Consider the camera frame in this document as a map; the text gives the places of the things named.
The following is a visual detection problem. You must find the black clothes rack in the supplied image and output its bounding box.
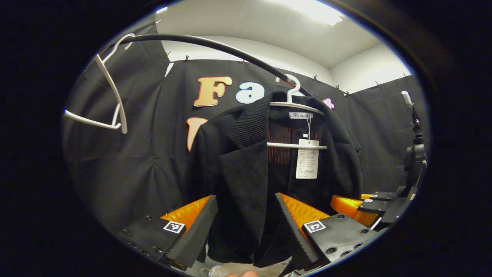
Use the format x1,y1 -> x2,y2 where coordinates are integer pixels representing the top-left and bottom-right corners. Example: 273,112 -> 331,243
98,33 -> 314,97

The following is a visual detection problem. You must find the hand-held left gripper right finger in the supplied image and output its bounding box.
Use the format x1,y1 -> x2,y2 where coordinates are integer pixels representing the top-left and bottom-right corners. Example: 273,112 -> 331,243
275,192 -> 380,272

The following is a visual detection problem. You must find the white plastic clothes hanger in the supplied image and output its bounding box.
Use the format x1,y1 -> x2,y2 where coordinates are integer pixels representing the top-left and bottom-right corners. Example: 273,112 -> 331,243
266,74 -> 328,150
63,33 -> 136,134

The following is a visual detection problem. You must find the black jacket with paper tag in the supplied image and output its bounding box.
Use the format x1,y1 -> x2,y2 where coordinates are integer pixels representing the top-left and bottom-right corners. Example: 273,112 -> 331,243
184,91 -> 364,269

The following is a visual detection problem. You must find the black backdrop cloth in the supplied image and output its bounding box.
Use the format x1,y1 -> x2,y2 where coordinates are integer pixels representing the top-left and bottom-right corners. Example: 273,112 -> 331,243
61,23 -> 431,250

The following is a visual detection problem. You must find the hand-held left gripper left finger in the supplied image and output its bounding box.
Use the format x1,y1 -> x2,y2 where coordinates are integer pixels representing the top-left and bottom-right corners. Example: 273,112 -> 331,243
111,195 -> 218,270

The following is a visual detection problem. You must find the long ceiling light panel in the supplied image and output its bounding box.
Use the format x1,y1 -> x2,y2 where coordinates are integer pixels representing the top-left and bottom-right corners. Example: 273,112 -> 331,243
269,0 -> 346,27

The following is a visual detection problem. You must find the white laundry hamper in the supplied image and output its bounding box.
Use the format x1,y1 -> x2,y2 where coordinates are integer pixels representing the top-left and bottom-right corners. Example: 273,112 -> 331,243
200,262 -> 293,277

